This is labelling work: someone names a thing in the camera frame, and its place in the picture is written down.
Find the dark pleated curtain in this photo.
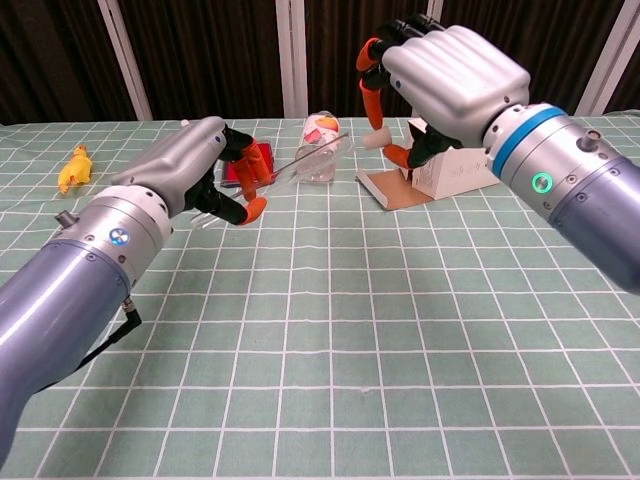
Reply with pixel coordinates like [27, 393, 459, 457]
[0, 0, 640, 126]

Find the red ink pad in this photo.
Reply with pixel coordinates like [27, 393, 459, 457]
[219, 141, 276, 189]

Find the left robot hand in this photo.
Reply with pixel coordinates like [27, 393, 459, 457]
[110, 115, 274, 227]

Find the white stopper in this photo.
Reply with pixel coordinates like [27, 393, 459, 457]
[363, 127, 392, 151]

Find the clear plastic bottle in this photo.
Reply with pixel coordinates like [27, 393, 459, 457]
[293, 110, 342, 185]

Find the white cardboard box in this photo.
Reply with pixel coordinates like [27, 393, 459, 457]
[354, 117, 501, 211]

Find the green checked tablecloth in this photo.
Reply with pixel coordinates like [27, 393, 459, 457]
[0, 115, 640, 480]

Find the yellow rubber chicken toy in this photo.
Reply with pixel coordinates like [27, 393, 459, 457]
[57, 143, 95, 195]

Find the glass test tube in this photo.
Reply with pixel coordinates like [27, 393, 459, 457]
[189, 130, 354, 231]

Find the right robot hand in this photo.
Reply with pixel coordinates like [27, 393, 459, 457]
[355, 14, 532, 171]

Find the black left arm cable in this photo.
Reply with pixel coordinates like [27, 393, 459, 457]
[74, 295, 144, 376]

